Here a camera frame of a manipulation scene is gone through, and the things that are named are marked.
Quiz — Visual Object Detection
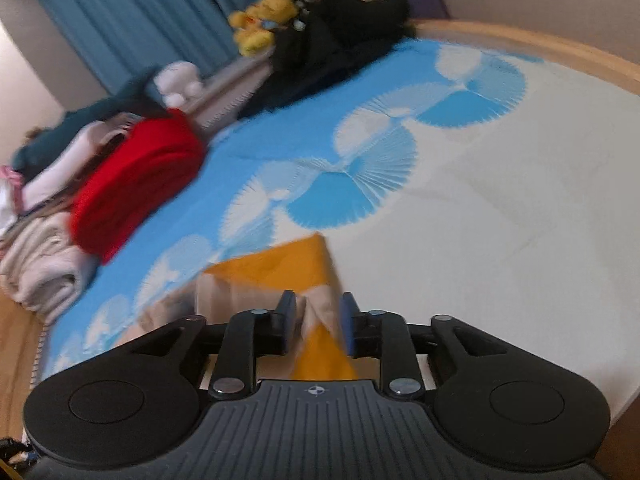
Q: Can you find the blue curtain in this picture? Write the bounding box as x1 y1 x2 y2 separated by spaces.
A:
30 0 302 97

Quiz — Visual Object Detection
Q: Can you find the stack of white clothes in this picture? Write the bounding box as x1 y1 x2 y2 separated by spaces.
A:
0 121 138 233

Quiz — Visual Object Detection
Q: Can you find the wooden bed frame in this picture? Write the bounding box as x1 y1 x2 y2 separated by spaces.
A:
409 17 640 92

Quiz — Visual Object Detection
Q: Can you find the black cloth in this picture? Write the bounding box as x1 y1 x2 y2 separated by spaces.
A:
236 0 417 122

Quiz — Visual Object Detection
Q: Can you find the grey mattress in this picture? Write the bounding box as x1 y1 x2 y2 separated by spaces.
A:
187 54 282 133

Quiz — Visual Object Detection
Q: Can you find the yellow plush toy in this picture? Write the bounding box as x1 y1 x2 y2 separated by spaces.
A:
227 0 297 57

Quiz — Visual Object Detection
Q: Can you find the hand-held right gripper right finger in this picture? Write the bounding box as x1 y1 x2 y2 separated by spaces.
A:
340 291 502 403

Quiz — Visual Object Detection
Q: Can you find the white plush toy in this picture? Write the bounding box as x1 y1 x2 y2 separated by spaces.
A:
151 60 207 111

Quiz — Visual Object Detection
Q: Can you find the blue white printed bed sheet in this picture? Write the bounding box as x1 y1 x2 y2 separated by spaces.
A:
32 37 640 418

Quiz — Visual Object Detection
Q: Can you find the folded red cloth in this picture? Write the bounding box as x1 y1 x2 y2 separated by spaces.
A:
69 107 210 267

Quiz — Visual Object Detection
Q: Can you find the folded white towel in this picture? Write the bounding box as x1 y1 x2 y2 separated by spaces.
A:
0 209 100 322

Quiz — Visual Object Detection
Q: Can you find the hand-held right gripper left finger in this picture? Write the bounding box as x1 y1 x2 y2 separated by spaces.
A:
132 289 307 403

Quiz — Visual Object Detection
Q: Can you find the yellow and beige sweater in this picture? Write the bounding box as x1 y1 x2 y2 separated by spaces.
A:
135 232 362 382

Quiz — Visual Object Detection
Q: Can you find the teal garment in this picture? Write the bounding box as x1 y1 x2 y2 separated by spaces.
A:
11 66 167 172

